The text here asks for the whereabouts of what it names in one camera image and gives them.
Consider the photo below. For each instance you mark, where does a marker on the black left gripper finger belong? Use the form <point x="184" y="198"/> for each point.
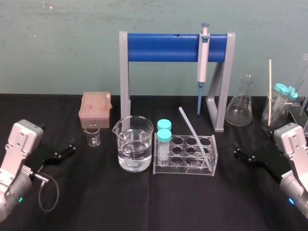
<point x="67" y="147"/>
<point x="66" y="156"/>

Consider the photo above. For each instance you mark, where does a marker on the clear glass measuring cylinder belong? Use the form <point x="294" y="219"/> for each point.
<point x="302" y="72"/>

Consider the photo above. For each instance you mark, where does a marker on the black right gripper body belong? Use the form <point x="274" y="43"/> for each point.
<point x="267" y="158"/>

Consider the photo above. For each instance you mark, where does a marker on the black table cloth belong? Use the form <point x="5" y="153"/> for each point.
<point x="154" y="204"/>

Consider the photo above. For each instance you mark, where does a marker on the clear acrylic stand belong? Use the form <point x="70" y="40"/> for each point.
<point x="299" y="115"/>

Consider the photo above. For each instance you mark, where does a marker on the small glass beaker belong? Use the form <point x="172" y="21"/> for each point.
<point x="92" y="138"/>

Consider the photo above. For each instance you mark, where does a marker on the grey and blue pipette stand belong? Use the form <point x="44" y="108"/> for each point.
<point x="163" y="48"/>

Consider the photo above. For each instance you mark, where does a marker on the clear plastic tube rack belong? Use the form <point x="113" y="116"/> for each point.
<point x="209" y="166"/>

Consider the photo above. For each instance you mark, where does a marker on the medium glass beaker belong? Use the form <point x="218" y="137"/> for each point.
<point x="266" y="113"/>

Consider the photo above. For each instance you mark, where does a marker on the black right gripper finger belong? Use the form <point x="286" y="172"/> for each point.
<point x="241" y="149"/>
<point x="245" y="160"/>

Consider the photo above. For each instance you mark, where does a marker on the clear glass stirring rod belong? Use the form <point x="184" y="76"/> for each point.
<point x="191" y="130"/>

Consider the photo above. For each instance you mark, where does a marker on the teal capped sample tube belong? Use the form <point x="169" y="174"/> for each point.
<point x="164" y="137"/>
<point x="285" y="91"/>
<point x="164" y="124"/>
<point x="279" y="87"/>
<point x="293" y="95"/>

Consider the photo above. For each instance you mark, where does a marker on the glass conical flask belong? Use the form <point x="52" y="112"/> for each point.
<point x="239" y="108"/>

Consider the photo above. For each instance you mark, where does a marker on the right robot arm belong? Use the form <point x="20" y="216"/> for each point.
<point x="292" y="149"/>

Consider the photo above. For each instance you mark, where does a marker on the white and blue pipette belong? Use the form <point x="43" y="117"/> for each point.
<point x="202" y="62"/>

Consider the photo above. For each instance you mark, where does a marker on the large glass beaker with water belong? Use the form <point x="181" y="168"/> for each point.
<point x="134" y="151"/>

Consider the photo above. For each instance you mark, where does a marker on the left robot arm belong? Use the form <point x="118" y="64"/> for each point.
<point x="16" y="144"/>

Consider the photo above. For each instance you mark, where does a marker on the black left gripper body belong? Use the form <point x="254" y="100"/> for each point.
<point x="44" y="155"/>

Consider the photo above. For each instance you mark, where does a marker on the pink pipette tip box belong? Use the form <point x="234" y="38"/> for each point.
<point x="95" y="108"/>

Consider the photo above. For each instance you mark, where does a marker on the thin wooden stick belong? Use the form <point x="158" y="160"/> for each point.
<point x="270" y="79"/>

